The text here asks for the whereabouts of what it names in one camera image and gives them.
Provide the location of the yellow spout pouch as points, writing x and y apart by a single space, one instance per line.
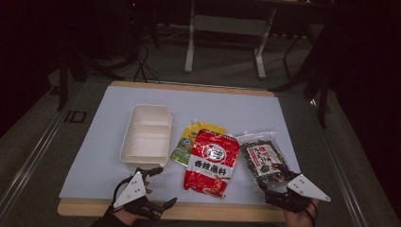
184 148

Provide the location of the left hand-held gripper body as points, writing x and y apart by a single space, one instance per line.
134 190

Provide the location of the clear seaweed bag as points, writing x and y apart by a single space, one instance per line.
261 157

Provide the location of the black stand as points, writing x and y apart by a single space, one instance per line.
63 82
321 94

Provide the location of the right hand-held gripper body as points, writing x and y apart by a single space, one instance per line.
304 187

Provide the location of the person's right hand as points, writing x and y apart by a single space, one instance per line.
299 219

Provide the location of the person's left hand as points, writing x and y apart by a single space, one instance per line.
126 217

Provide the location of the red seasoning packet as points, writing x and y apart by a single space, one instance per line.
211 164

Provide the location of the white metal stand frame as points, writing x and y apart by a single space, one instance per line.
230 25

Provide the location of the metal floor rail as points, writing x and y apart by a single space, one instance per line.
340 164
34 151

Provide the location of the white table mat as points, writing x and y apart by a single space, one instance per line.
220 107

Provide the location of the white divided lunch box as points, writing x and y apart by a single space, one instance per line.
146 142

